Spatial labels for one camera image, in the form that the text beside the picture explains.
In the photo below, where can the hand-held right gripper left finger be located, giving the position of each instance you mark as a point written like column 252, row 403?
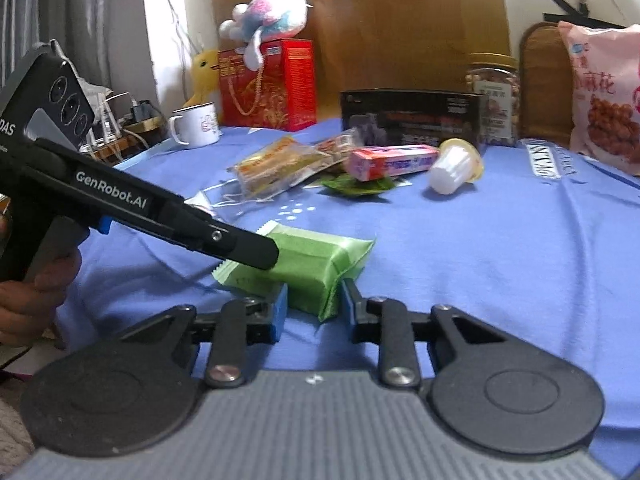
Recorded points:
column 280, row 315

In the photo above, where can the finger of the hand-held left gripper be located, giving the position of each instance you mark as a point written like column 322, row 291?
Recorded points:
column 235, row 245

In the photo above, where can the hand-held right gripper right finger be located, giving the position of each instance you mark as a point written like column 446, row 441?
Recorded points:
column 349, row 312

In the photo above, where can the light green snack packet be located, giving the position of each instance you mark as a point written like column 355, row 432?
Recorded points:
column 320, row 265

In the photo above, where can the black cardboard box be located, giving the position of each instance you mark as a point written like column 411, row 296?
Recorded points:
column 415, row 120

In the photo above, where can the person's left hand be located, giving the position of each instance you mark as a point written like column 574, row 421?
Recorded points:
column 30, row 310

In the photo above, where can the clear plastic wrapper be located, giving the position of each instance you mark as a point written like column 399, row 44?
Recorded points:
column 225, row 201

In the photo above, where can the yellow orange snack packet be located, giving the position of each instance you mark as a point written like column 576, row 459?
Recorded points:
column 275, row 165

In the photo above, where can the power strip with chargers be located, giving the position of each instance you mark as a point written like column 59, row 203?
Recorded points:
column 142, row 110

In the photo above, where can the white enamel mug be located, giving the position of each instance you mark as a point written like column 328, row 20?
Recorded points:
column 197, row 127

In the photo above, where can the dark green leafy packet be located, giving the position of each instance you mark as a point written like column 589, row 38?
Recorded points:
column 350, row 186

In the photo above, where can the small red clear packet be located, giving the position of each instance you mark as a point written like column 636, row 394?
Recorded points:
column 336, row 146

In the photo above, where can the pink rectangular candy box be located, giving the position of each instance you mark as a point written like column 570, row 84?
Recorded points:
column 395, row 160

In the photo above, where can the blue printed cloth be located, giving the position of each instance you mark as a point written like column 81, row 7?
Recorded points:
column 500, row 260

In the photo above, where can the red gift box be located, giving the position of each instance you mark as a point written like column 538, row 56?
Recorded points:
column 290, row 90

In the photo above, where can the grey curtain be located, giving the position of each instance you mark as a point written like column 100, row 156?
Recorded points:
column 100, row 20

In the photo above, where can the white jelly cup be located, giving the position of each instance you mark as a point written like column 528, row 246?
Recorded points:
column 450, row 170

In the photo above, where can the yellow duck plush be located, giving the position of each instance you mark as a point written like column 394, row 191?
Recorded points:
column 205, row 70

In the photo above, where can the pastel plush toy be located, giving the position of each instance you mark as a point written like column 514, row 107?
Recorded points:
column 275, row 10

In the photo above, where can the clear jar of nuts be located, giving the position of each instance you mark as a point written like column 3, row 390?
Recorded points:
column 495, row 105

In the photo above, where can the wooden headboard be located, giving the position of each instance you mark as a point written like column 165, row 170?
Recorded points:
column 400, row 25

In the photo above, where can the pink snack bag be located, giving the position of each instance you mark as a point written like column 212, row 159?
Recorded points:
column 610, row 110

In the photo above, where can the black tape strips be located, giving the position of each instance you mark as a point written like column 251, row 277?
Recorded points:
column 575, row 16

